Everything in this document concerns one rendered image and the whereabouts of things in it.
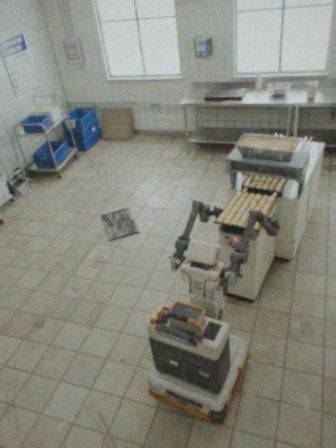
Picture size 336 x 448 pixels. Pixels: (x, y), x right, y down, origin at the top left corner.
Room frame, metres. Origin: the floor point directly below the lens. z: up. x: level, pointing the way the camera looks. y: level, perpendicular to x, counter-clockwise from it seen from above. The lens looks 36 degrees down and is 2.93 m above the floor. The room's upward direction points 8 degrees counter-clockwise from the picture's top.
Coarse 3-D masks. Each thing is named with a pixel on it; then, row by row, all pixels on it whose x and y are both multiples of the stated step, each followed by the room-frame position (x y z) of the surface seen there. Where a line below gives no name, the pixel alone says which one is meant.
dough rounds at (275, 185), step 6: (246, 180) 3.40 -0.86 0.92; (252, 180) 3.40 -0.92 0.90; (258, 180) 3.37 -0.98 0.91; (264, 180) 3.35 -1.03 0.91; (270, 180) 3.32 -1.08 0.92; (276, 180) 3.31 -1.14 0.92; (282, 180) 3.29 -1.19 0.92; (246, 186) 3.30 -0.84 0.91; (252, 186) 3.27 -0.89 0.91; (258, 186) 3.24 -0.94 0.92; (264, 186) 3.22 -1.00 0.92; (270, 186) 3.22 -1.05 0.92; (276, 186) 3.22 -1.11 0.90; (282, 186) 3.21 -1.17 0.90
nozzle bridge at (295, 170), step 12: (228, 156) 3.45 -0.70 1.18; (240, 156) 3.42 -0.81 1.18; (300, 156) 3.24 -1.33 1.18; (228, 168) 3.40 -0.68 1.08; (240, 168) 3.42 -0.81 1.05; (252, 168) 3.36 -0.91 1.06; (264, 168) 3.29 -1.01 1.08; (276, 168) 3.23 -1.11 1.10; (288, 168) 3.18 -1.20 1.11; (300, 168) 3.04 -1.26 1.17; (300, 180) 3.03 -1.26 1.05; (300, 192) 3.12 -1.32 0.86
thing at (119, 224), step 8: (128, 208) 4.60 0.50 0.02; (104, 216) 4.49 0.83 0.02; (112, 216) 4.46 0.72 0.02; (120, 216) 4.44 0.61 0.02; (128, 216) 4.41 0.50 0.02; (104, 224) 4.30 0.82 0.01; (112, 224) 4.27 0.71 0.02; (120, 224) 4.24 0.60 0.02; (128, 224) 4.22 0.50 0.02; (112, 232) 4.09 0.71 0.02; (120, 232) 4.06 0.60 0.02; (128, 232) 4.04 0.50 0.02; (136, 232) 4.02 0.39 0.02
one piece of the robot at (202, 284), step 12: (180, 264) 2.11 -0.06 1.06; (192, 276) 1.98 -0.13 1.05; (204, 276) 1.93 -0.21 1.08; (216, 276) 1.90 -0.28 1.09; (192, 288) 1.96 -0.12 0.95; (204, 288) 1.91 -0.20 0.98; (192, 300) 2.03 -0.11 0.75; (204, 300) 1.97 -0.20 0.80; (216, 300) 1.98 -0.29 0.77; (216, 312) 1.94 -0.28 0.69
